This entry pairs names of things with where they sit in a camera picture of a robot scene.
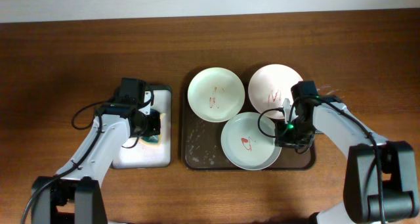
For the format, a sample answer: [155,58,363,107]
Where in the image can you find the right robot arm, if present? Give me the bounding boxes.
[275,81,419,223]

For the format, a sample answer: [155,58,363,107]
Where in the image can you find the green and yellow sponge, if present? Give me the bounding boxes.
[141,135,160,146]

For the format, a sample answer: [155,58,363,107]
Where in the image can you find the small black tray white liner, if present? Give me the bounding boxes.
[111,85,172,169]

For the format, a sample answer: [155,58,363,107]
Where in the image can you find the cream plate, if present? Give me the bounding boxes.
[187,67,245,123]

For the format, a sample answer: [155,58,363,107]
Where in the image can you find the large brown serving tray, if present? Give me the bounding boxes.
[179,68,316,171]

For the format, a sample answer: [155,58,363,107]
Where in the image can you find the pink plate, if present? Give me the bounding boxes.
[248,64,303,113]

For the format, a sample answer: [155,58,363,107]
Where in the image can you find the pale green plate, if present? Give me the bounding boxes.
[220,112,282,171]

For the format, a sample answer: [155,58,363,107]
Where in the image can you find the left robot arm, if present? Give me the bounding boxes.
[20,78,162,223]

